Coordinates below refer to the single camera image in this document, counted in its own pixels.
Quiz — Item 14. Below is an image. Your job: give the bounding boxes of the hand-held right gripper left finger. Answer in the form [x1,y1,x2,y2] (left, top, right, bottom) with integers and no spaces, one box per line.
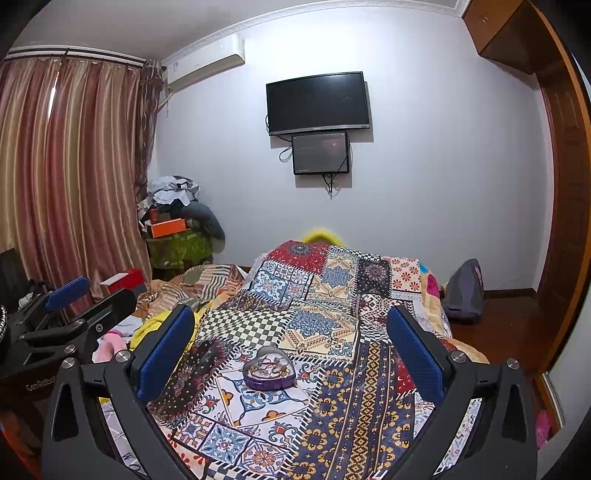
[41,303,197,480]

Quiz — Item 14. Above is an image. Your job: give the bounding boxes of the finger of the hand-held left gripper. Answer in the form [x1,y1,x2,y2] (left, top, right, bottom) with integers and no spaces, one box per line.
[60,289,140,347]
[18,276,92,325]

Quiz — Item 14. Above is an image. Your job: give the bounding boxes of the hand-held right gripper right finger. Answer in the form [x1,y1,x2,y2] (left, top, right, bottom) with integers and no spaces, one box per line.
[385,304,541,480]

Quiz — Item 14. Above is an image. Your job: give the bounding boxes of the purple heart-shaped tin box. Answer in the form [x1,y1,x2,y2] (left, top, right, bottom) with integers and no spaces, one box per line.
[243,346,297,391]

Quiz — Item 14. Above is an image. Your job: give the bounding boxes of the yellow cartoon towel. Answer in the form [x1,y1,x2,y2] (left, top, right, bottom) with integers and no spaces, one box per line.
[128,308,205,352]

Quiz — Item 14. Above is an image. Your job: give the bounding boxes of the pink plush item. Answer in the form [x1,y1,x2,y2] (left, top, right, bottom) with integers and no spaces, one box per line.
[91,330,129,364]

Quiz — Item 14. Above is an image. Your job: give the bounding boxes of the red box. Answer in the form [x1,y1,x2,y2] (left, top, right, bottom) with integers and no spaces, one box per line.
[100,268,147,299]

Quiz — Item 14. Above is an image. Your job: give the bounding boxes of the grey purple backpack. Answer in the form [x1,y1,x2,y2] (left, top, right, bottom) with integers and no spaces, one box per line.
[442,258,485,324]

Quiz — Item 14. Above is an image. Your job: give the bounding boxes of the striped brown bedsheet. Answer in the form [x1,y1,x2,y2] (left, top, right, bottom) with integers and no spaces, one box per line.
[133,263,251,320]

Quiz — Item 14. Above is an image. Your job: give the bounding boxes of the person's orange patterned clothing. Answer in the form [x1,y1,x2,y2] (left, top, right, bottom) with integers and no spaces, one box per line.
[0,401,49,480]

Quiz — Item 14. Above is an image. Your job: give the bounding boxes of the white printed bedsheet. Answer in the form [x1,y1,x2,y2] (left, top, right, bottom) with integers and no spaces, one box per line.
[99,396,149,477]

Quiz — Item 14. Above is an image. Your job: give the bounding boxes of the green patterned cloth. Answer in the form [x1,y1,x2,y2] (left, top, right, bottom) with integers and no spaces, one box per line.
[146,229,214,270]

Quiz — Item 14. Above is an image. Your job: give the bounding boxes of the colourful patchwork blanket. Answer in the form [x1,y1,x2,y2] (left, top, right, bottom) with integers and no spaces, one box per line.
[148,239,491,480]

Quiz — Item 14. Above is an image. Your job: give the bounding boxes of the orange box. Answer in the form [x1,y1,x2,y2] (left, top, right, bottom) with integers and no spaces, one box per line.
[146,218,188,239]

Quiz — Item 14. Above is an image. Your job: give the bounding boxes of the striped red curtain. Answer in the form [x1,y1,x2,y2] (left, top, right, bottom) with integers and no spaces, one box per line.
[0,57,163,320]

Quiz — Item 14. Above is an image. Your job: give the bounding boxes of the dark grey garment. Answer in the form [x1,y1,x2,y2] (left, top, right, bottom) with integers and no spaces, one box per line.
[182,200,226,253]

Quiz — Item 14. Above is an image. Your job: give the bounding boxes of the pile of grey white clothes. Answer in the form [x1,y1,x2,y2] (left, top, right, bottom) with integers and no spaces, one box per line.
[146,174,201,209]

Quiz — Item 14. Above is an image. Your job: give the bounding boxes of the pink slipper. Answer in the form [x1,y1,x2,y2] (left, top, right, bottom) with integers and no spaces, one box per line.
[534,408,553,449]

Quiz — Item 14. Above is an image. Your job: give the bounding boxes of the white door with pink print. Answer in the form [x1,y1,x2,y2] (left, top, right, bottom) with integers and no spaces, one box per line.
[539,323,579,431]

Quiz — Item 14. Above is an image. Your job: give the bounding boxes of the yellow pillow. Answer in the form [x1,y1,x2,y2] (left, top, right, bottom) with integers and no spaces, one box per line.
[302,226,345,246]

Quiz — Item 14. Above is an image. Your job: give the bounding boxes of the brown wooden door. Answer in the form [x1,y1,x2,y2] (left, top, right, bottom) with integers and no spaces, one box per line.
[462,0,591,376]

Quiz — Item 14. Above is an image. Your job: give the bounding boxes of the curtain rod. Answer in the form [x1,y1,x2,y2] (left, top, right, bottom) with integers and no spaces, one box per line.
[4,45,163,70]

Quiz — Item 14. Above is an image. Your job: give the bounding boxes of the white air conditioner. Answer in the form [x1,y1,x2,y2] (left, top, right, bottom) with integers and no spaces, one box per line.
[161,34,246,93]

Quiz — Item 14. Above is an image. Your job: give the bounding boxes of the small black wall monitor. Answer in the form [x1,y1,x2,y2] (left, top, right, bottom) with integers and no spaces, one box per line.
[291,131,351,175]

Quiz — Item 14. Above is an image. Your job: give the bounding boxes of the black wall television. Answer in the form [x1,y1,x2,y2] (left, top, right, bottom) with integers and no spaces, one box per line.
[265,71,372,137]

